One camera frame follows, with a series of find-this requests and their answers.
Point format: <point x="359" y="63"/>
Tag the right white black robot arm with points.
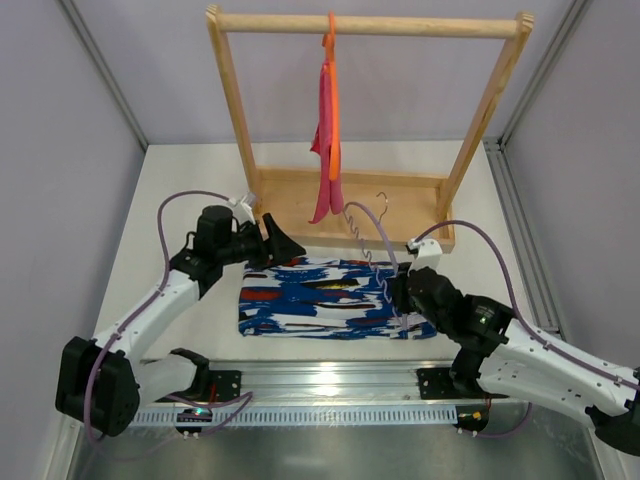
<point x="499" y="354"/>

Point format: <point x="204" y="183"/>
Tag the pink garment on hanger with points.
<point x="329" y="197"/>

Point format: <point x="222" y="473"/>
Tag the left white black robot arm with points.
<point x="103" y="381"/>

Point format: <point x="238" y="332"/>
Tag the left black connector board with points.
<point x="191" y="421"/>

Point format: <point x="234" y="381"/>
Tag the black connector board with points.
<point x="191" y="421"/>
<point x="472" y="422"/>

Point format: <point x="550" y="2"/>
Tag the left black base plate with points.
<point x="221" y="386"/>

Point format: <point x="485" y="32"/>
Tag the right black connector board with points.
<point x="472" y="422"/>

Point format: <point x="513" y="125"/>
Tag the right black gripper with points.
<point x="400" y="293"/>

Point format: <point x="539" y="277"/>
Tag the slotted grey cable duct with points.
<point x="255" y="415"/>

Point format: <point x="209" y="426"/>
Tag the orange plastic hanger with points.
<point x="332" y="100"/>

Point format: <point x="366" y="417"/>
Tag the right aluminium side rail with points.
<point x="542" y="304"/>

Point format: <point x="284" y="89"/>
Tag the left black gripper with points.
<point x="265" y="240"/>

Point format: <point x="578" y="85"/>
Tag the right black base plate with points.
<point x="434" y="383"/>

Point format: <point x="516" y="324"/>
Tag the blue white patterned trousers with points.
<point x="325" y="298"/>

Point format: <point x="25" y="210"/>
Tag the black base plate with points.
<point x="434" y="383"/>
<point x="221" y="386"/>

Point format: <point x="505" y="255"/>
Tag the wooden clothes rack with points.
<point x="290" y="193"/>

